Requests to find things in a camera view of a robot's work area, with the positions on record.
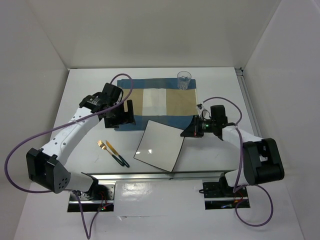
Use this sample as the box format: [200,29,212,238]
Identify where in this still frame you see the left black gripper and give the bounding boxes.
[104,99,136,129]

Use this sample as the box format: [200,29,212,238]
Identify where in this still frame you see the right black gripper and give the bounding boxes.
[181,114,217,138]

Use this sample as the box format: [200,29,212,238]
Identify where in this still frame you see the gold fork green handle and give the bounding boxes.
[97,140,125,167]

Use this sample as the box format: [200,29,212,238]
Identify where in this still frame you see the white square plate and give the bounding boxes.
[133,120,184,172]

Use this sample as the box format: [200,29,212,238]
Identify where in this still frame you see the blue and tan placemat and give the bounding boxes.
[116,78,198,131]

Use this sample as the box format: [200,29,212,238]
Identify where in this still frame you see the clear drinking glass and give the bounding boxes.
[177,71,192,90]

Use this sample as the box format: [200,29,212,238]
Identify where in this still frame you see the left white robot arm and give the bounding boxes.
[26,83,135,200]

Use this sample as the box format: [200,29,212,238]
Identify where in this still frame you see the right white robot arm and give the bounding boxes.
[180,105,285,196]

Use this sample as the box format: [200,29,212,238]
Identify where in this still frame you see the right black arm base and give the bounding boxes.
[198,176,251,210]

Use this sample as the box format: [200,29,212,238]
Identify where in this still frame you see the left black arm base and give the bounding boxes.
[67,182,116,213]

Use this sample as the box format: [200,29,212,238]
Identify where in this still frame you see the gold knife green handle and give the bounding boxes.
[105,140,130,168]

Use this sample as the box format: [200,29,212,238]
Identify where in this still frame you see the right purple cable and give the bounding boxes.
[198,96,274,227]

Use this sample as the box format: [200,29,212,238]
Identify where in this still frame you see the purple cable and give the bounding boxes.
[4,73,133,240]
[198,96,274,227]

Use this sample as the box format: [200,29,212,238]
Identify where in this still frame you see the aluminium rail frame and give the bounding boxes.
[38,66,266,183]

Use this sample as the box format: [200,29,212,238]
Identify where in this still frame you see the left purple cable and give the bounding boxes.
[4,73,133,240]

